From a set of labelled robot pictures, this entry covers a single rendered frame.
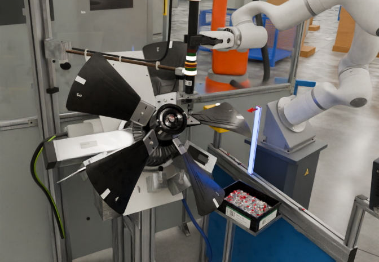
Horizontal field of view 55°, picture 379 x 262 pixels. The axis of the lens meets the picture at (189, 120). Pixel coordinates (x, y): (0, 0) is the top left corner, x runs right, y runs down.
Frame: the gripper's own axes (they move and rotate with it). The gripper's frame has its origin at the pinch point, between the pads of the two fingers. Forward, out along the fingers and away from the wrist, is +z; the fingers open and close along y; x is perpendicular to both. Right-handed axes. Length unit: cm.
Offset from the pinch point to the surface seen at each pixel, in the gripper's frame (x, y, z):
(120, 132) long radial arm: -35.4, 9.1, 23.2
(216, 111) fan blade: -30.3, 3.8, -15.8
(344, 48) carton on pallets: -132, 496, -760
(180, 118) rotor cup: -26.7, -5.5, 6.3
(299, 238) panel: -75, -33, -36
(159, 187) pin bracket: -55, -4, 13
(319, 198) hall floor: -148, 54, -167
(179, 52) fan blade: -7.4, 14.5, -3.0
